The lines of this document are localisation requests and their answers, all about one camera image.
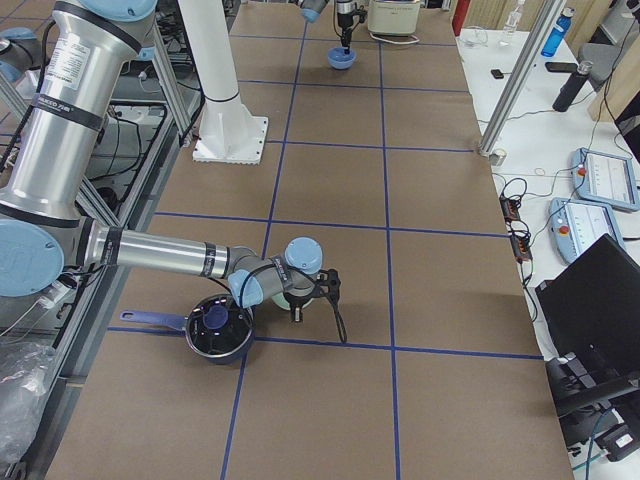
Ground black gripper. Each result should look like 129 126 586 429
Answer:
334 0 358 54
286 268 341 323

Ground blue bowl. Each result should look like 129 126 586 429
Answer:
327 47 357 70

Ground green bowl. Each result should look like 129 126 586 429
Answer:
271 293 313 310

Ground white appliance box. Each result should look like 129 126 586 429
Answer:
367 0 421 36

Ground blue saucepan with lid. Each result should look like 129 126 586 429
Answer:
120 294 255 365

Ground clear plastic bottle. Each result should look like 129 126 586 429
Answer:
503 0 525 37

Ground blue water bottle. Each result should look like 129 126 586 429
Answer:
541 7 575 58

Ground black water bottle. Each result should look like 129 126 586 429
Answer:
552 60 593 112

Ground orange black adapter box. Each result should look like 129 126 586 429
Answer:
500 198 521 223

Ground upper teach pendant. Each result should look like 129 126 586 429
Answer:
571 148 639 212

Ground teach pendant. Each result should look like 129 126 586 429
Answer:
549 197 625 264
571 148 639 212

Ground lower teach pendant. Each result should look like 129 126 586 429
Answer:
549 197 625 264

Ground black laptop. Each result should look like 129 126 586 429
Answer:
534 232 640 381

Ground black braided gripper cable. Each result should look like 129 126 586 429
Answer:
234 259 348 344

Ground white camera stand base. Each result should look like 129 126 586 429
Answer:
179 0 269 165

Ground aluminium frame post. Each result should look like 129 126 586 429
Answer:
478 0 566 166

